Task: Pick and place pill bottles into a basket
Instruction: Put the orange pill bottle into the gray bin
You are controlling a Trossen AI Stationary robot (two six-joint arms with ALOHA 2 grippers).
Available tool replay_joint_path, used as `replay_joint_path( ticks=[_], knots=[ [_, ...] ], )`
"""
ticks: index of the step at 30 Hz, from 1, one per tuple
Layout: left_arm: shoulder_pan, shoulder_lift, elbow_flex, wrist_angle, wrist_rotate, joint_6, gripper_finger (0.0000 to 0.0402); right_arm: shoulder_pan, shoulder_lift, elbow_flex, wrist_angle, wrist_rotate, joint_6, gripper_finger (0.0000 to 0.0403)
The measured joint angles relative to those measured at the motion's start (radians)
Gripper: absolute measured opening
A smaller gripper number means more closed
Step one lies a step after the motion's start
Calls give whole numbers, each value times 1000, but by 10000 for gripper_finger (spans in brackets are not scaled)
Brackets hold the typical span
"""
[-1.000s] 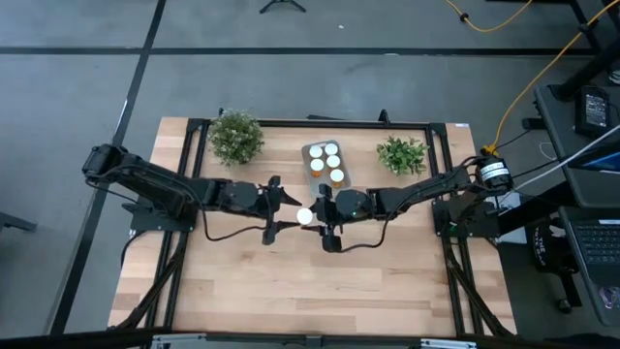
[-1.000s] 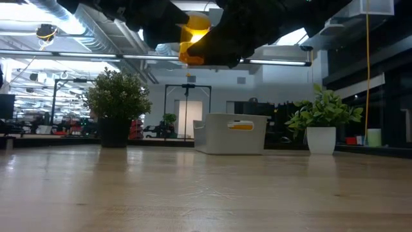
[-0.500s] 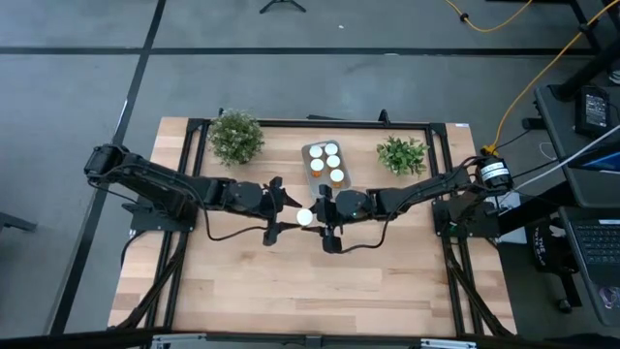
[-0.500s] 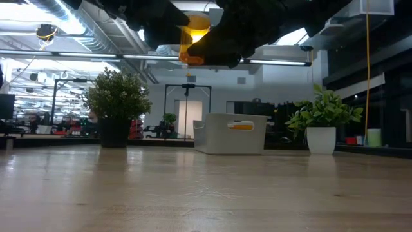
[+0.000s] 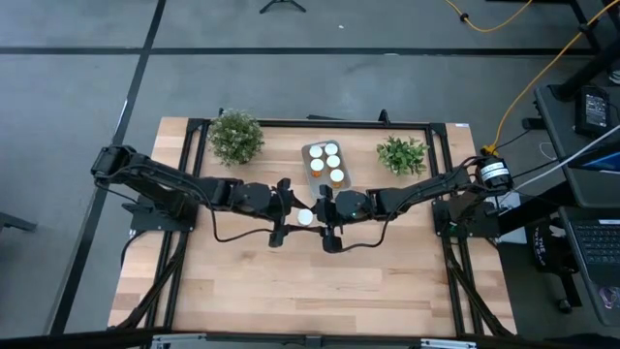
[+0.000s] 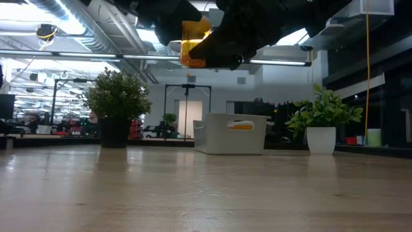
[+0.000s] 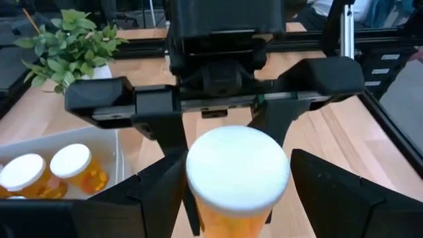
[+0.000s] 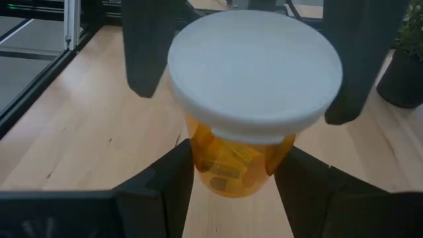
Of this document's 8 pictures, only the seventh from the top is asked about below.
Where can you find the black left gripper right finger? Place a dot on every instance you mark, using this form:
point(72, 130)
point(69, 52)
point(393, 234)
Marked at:
point(347, 211)

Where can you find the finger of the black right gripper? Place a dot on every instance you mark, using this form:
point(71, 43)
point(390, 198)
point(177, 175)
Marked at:
point(162, 115)
point(281, 115)

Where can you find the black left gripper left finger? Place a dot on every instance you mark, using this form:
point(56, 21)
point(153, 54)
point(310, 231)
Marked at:
point(99, 218)

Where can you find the orange pill bottle white cap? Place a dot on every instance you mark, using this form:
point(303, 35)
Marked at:
point(238, 172)
point(70, 161)
point(21, 172)

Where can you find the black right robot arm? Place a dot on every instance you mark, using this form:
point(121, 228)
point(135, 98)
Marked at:
point(228, 15)

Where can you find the white plastic basket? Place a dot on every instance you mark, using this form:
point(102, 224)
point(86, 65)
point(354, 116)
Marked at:
point(99, 145)

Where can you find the leafy potted plant white pot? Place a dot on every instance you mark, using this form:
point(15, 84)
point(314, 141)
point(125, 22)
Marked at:
point(69, 49)

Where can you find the person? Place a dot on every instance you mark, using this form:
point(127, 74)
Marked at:
point(317, 8)

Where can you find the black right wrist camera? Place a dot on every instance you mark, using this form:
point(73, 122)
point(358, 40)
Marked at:
point(222, 79)

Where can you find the silver aluminium bracket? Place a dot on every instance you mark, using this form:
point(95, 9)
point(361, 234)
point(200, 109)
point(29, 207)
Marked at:
point(347, 33)

